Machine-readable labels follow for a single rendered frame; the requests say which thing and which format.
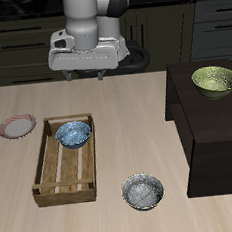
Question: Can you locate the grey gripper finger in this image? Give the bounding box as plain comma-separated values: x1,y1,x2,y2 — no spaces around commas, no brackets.
63,69,73,83
96,68,106,82

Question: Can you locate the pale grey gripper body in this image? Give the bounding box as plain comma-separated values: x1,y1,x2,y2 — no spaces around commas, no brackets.
46,35,131,76

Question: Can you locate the blue bowl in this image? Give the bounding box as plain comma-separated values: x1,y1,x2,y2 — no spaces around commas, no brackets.
53,118,94,152

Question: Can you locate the wooden slat tray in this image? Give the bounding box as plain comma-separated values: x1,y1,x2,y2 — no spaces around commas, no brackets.
24,112,103,209

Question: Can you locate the green bowl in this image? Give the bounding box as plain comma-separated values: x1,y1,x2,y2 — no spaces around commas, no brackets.
190,64,232,102

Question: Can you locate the grey bowl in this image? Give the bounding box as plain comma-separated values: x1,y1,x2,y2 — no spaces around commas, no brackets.
119,171,167,214

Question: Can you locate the pink rimmed white plate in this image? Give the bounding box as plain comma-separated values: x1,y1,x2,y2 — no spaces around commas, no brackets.
0,112,40,141

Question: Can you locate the dark wooden cabinet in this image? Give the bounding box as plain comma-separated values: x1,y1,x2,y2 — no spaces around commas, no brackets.
159,57,232,201

